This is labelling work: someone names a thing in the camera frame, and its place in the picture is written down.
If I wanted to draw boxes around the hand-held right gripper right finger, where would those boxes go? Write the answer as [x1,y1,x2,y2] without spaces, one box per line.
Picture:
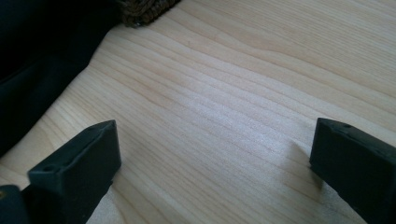
[308,117,396,224]

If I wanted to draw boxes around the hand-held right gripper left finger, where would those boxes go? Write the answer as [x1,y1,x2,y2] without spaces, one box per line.
[21,119,122,224]

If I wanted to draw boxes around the dark cloth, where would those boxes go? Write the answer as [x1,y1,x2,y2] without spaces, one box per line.
[0,0,125,158]

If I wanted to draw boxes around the brown knitted cloth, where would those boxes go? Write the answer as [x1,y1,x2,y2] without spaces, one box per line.
[116,0,182,28]

